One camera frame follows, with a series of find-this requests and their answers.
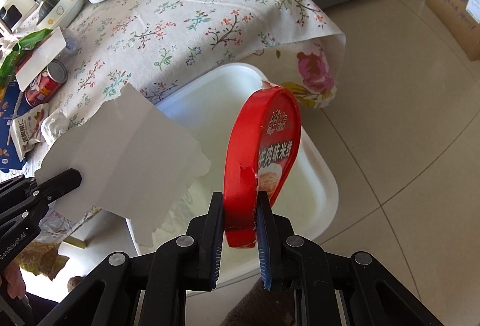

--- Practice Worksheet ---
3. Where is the white cardboard sheet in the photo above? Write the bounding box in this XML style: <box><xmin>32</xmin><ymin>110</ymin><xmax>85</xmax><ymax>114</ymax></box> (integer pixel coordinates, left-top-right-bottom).
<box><xmin>35</xmin><ymin>84</ymin><xmax>211</xmax><ymax>247</ymax></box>

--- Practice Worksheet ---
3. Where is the red drink can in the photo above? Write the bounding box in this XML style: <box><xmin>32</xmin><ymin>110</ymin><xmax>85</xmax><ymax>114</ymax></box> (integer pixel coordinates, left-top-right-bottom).
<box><xmin>24</xmin><ymin>59</ymin><xmax>68</xmax><ymax>108</ymax></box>

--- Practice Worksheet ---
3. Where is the floral tablecloth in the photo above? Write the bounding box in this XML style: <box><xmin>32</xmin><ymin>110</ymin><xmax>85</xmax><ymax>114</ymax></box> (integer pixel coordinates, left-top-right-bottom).
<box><xmin>50</xmin><ymin>0</ymin><xmax>346</xmax><ymax>127</ymax></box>

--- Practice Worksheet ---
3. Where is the white ceramic bowl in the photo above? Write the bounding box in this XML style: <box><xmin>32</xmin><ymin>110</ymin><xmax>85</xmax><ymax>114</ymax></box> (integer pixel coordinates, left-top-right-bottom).
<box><xmin>37</xmin><ymin>0</ymin><xmax>86</xmax><ymax>30</ymax></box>

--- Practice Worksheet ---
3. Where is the white orange cardboard piece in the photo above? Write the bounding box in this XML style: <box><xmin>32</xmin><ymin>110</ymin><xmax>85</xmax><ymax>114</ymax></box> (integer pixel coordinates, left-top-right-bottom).
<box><xmin>16</xmin><ymin>27</ymin><xmax>66</xmax><ymax>92</ymax></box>

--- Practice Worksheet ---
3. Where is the white pecan snack packet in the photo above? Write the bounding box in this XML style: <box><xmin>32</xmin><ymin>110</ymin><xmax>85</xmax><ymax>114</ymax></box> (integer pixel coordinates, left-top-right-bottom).
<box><xmin>10</xmin><ymin>103</ymin><xmax>50</xmax><ymax>161</ymax></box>

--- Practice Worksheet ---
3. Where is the white plastic trash bin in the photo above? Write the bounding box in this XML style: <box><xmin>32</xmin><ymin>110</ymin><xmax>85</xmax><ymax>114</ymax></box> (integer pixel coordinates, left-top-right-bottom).
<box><xmin>125</xmin><ymin>62</ymin><xmax>340</xmax><ymax>298</ymax></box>

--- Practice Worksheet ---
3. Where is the green snack bag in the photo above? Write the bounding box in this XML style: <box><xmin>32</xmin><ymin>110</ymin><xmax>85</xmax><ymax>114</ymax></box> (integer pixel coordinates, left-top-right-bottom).
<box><xmin>0</xmin><ymin>28</ymin><xmax>53</xmax><ymax>88</ymax></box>

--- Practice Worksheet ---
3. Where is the green squash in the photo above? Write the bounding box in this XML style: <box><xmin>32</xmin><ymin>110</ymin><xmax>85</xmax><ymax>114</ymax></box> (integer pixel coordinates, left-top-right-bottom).
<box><xmin>38</xmin><ymin>0</ymin><xmax>61</xmax><ymax>22</ymax></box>

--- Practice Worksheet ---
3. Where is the white tissue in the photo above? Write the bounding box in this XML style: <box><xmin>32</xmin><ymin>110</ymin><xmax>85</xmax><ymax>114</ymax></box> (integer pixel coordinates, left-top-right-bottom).
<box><xmin>41</xmin><ymin>108</ymin><xmax>69</xmax><ymax>146</ymax></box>

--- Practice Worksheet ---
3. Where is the red instant noodle lid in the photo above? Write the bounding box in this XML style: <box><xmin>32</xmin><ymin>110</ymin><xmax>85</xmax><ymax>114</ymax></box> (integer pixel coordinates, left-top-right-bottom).
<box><xmin>223</xmin><ymin>83</ymin><xmax>302</xmax><ymax>248</ymax></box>

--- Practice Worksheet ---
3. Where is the blue nut box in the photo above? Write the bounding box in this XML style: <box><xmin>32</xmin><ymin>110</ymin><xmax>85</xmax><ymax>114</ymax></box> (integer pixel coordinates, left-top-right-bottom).
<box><xmin>0</xmin><ymin>86</ymin><xmax>35</xmax><ymax>173</ymax></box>

